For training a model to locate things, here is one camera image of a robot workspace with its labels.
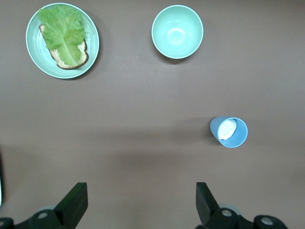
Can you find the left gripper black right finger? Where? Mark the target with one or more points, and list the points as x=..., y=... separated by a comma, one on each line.
x=207, y=205

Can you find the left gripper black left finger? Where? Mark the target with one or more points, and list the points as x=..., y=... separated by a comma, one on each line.
x=69, y=205

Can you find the blue plastic cup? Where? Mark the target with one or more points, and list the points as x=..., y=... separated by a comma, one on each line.
x=238, y=138

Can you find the cream white toaster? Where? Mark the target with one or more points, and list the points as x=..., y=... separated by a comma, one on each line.
x=1, y=186

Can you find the toasted bread slice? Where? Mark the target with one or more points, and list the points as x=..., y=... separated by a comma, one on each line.
x=55, y=56

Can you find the mint green plate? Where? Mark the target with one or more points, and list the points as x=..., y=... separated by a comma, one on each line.
x=35, y=55

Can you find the green lettuce leaf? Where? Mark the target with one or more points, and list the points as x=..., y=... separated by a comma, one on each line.
x=64, y=35

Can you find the mint green bowl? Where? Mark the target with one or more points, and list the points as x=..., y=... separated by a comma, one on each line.
x=177, y=32

